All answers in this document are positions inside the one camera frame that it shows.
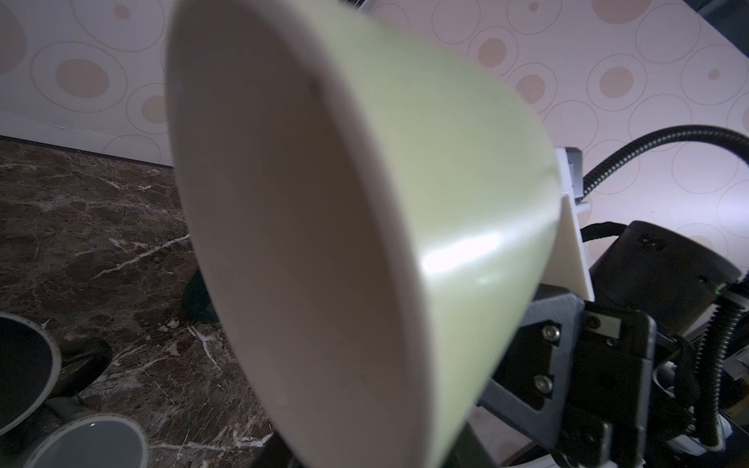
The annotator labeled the grey mug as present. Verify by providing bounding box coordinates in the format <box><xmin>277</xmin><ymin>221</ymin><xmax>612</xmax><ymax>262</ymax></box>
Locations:
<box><xmin>14</xmin><ymin>397</ymin><xmax>149</xmax><ymax>467</ymax></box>

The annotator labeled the light green mug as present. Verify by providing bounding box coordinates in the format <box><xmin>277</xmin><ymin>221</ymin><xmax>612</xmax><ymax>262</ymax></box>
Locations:
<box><xmin>165</xmin><ymin>1</ymin><xmax>561</xmax><ymax>467</ymax></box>

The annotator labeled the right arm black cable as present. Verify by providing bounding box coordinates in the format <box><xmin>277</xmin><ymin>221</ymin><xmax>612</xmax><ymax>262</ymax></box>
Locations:
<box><xmin>581</xmin><ymin>124</ymin><xmax>749</xmax><ymax>200</ymax></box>

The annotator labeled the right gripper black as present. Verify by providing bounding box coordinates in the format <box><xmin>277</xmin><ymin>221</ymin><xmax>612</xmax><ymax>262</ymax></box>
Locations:
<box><xmin>478</xmin><ymin>222</ymin><xmax>748</xmax><ymax>467</ymax></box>

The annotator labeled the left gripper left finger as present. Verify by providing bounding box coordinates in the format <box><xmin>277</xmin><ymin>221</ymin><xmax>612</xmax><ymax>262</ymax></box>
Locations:
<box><xmin>250</xmin><ymin>432</ymin><xmax>304</xmax><ymax>468</ymax></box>

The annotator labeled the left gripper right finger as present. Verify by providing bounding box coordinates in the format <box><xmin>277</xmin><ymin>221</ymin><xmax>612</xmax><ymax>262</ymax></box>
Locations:
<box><xmin>442</xmin><ymin>423</ymin><xmax>497</xmax><ymax>468</ymax></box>

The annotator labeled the black mug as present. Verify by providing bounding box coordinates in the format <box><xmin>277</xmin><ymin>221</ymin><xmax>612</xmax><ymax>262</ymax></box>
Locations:
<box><xmin>1</xmin><ymin>313</ymin><xmax>113</xmax><ymax>435</ymax></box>

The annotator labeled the dark green mug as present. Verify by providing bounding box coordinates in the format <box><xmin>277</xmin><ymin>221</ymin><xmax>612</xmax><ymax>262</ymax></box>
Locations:
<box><xmin>181</xmin><ymin>269</ymin><xmax>220</xmax><ymax>324</ymax></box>

